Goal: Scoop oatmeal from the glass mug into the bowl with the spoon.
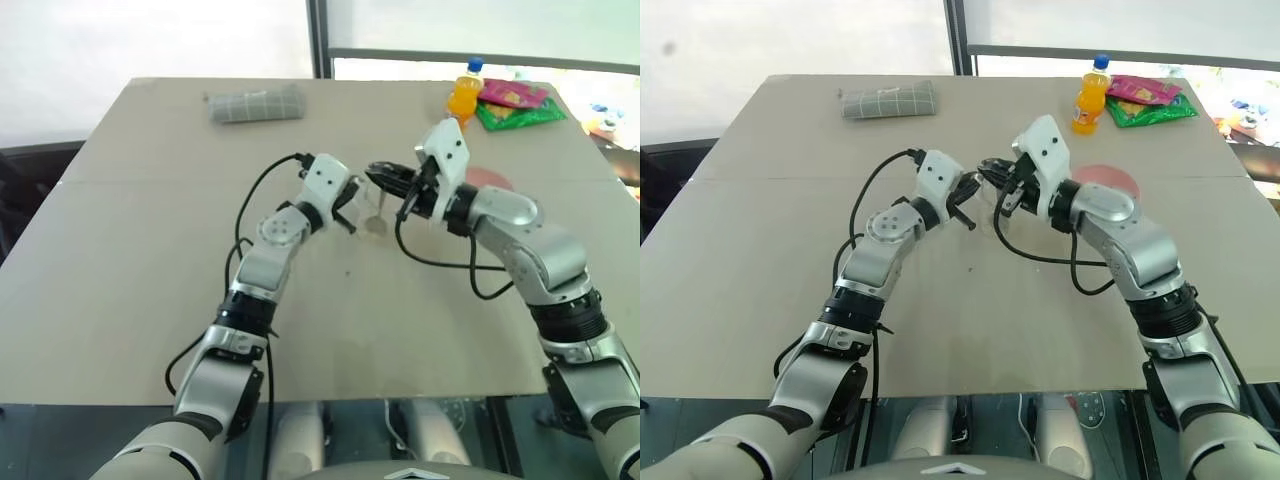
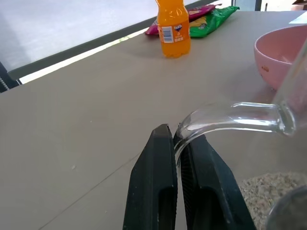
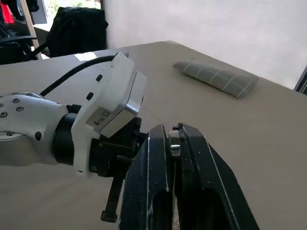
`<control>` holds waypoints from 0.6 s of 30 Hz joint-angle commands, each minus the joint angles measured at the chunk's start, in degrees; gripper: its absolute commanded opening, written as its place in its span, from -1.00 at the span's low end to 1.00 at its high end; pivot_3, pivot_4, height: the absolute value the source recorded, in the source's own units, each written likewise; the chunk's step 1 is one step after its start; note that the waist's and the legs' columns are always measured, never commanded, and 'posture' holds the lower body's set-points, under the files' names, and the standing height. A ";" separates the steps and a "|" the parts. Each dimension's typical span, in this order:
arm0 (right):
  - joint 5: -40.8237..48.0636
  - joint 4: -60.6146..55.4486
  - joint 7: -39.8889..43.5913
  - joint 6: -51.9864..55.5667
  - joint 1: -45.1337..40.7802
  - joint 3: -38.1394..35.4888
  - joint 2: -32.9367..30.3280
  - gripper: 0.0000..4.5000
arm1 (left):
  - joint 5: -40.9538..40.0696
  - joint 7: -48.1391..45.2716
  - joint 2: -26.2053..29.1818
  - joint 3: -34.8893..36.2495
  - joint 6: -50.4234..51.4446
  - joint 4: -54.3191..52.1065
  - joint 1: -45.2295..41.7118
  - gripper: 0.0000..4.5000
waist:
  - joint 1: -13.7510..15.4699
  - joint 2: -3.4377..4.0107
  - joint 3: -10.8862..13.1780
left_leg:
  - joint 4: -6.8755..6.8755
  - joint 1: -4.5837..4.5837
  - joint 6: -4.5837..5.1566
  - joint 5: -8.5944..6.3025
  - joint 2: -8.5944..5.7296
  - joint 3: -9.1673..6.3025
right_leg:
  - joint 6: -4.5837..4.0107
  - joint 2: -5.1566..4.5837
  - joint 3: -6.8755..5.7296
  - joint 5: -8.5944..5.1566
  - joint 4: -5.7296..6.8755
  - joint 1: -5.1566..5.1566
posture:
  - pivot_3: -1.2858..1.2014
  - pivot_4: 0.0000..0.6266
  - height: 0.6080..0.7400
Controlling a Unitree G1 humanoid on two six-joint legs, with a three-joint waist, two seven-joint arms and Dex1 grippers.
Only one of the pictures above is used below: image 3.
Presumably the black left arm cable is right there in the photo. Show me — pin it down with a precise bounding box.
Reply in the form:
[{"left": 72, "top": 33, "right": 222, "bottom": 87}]
[{"left": 39, "top": 55, "right": 116, "bottom": 96}]

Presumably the black ribbed finger of the left gripper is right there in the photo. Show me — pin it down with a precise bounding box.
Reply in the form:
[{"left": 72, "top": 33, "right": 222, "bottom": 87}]
[{"left": 100, "top": 177, "right": 126, "bottom": 223}]

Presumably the black office chair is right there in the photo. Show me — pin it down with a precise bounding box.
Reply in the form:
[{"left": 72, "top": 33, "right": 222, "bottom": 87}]
[{"left": 0, "top": 35, "right": 40, "bottom": 66}]

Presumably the dark striped panel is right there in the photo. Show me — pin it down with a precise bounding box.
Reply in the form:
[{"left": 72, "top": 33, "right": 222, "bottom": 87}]
[{"left": 293, "top": 64, "right": 307, "bottom": 96}]

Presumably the black bag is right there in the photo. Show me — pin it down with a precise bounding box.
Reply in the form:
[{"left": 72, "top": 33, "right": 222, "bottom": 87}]
[{"left": 45, "top": 6, "right": 109, "bottom": 58}]

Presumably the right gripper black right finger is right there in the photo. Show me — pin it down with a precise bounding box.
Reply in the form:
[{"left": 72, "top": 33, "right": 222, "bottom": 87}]
[{"left": 174, "top": 123, "right": 260, "bottom": 230}]

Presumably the white tape label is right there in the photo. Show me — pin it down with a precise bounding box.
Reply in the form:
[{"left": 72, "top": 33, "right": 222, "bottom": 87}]
[{"left": 73, "top": 52, "right": 97, "bottom": 62}]

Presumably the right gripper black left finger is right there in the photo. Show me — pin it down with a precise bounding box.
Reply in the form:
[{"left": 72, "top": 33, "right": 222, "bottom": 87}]
[{"left": 119, "top": 124, "right": 176, "bottom": 230}]

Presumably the light wooden post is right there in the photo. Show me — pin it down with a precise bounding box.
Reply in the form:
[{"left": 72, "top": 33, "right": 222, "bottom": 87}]
[{"left": 18, "top": 0, "right": 43, "bottom": 60}]

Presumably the grey checked folded cloth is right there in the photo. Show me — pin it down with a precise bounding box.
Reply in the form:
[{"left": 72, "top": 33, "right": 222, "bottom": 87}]
[{"left": 173, "top": 60, "right": 260, "bottom": 100}]

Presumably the red cloth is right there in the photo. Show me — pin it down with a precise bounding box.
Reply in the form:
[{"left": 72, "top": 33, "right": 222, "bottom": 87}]
[{"left": 0, "top": 3, "right": 15, "bottom": 25}]

